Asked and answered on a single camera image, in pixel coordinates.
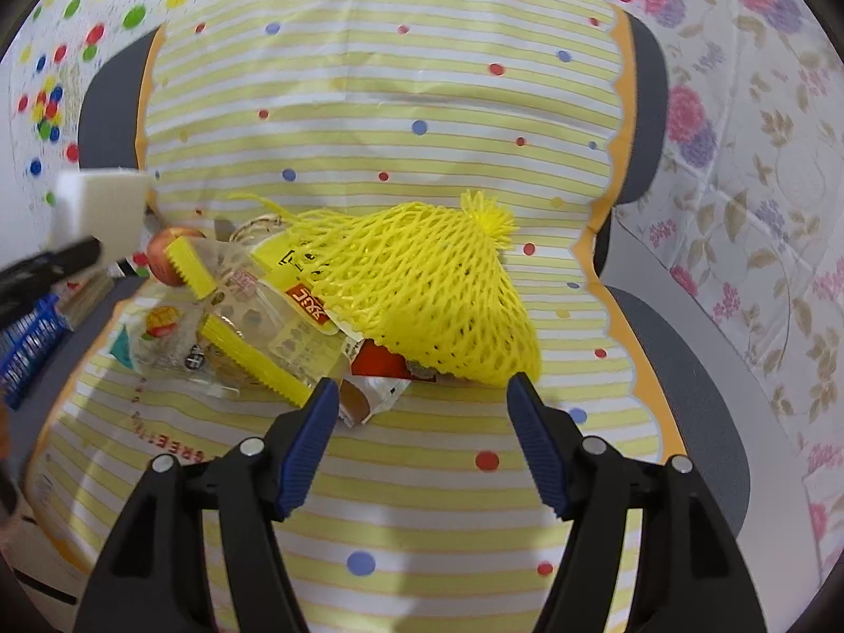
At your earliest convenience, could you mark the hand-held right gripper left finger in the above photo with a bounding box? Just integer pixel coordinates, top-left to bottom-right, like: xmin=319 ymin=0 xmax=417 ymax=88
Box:
xmin=72 ymin=376 xmax=341 ymax=633

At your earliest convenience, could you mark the white floral cloth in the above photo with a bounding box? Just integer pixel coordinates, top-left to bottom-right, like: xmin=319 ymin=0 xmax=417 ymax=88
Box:
xmin=613 ymin=0 xmax=844 ymax=608

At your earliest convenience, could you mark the grey box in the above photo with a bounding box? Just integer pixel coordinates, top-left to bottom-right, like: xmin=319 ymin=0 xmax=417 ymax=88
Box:
xmin=56 ymin=273 xmax=117 ymax=332

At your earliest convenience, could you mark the yellow label plastic wrapper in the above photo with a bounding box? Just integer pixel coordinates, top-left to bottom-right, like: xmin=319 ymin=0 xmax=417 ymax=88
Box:
xmin=254 ymin=231 xmax=347 ymax=339

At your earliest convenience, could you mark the white foam block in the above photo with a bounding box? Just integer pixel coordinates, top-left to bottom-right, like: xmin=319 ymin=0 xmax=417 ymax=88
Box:
xmin=51 ymin=168 xmax=150 ymax=258

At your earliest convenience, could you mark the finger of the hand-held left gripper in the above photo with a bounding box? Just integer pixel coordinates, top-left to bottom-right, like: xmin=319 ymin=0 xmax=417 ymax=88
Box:
xmin=0 ymin=237 xmax=104 ymax=325

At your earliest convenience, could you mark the clear fruit print plastic bag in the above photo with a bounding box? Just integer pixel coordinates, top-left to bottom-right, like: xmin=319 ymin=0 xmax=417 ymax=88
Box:
xmin=109 ymin=300 xmax=218 ymax=387

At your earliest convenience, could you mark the white polka dot cloth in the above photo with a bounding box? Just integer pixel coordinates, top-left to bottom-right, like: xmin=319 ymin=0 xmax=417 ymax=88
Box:
xmin=0 ymin=0 xmax=637 ymax=212

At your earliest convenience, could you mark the blue striped packet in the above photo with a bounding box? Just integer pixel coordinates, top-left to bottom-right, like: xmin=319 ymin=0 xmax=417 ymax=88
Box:
xmin=0 ymin=295 xmax=68 ymax=410

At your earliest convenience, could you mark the clear bag yellow zipper strip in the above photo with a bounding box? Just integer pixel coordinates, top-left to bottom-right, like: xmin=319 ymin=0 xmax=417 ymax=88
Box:
xmin=164 ymin=236 xmax=265 ymax=318
xmin=198 ymin=277 xmax=350 ymax=408

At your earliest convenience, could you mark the red apple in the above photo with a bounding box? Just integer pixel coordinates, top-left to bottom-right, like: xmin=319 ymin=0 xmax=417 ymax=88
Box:
xmin=145 ymin=227 xmax=207 ymax=289

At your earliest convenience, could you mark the yellow mesh net bag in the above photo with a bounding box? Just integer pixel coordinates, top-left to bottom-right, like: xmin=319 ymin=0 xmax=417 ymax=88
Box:
xmin=227 ymin=188 xmax=543 ymax=389

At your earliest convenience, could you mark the red and white snack wrapper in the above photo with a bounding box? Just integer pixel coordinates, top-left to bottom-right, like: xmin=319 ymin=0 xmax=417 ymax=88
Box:
xmin=338 ymin=338 xmax=439 ymax=427

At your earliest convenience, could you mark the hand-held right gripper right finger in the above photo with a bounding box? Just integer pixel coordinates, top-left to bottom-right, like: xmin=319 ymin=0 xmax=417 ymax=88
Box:
xmin=506 ymin=372 xmax=769 ymax=633

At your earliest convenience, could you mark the grey chair with striped cover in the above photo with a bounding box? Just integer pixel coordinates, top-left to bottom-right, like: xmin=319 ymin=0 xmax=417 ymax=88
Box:
xmin=26 ymin=0 xmax=687 ymax=633

